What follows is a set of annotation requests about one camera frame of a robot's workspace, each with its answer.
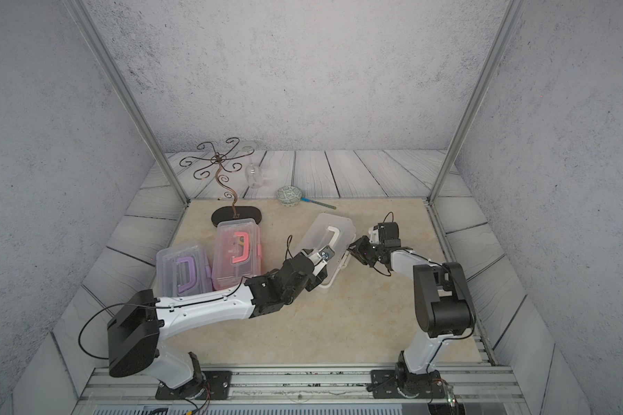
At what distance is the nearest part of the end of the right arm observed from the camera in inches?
30.6

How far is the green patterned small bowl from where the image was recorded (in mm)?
1208

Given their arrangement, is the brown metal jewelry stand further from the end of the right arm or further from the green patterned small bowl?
the end of the right arm

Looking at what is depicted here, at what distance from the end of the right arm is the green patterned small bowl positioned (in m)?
0.39

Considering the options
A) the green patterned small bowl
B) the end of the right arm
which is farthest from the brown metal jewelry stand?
the end of the right arm
